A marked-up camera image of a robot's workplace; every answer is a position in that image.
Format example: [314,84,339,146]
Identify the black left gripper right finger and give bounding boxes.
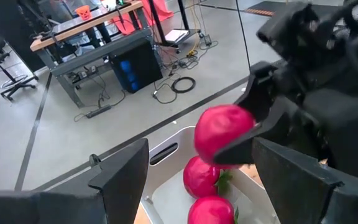
[252,137,358,224]

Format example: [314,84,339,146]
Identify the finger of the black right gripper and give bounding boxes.
[234,61,281,123]
[213,107,295,166]

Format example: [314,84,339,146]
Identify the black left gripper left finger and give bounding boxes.
[0,138,150,224]

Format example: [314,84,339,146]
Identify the red toy tomato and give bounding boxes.
[183,155,234,200]
[193,104,256,170]
[187,195,239,224]

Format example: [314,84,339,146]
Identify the black mat with hazard stripes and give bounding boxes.
[244,0,291,17]

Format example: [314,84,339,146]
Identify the light grey plastic basket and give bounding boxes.
[140,126,281,224]

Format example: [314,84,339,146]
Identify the black stand with white plate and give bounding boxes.
[147,0,202,48]

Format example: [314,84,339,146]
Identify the black power strip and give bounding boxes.
[85,104,113,119]

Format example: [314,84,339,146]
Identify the black computer tower blue lights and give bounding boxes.
[109,40,163,94]

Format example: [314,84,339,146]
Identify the red cloth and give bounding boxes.
[112,0,174,35]

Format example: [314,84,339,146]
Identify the wooden top grey desk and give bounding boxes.
[29,0,155,109]

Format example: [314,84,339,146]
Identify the orange pumpkin bucket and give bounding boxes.
[75,5,92,21]

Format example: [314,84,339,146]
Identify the black hanging cable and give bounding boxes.
[234,0,252,73]

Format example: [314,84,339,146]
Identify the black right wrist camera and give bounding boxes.
[255,1,326,60]

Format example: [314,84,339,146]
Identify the coiled black cable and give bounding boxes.
[170,76,196,94]

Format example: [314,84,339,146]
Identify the tangled floor cables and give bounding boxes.
[154,39,219,73]

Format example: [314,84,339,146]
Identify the thin black cable with plug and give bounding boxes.
[152,81,178,105]

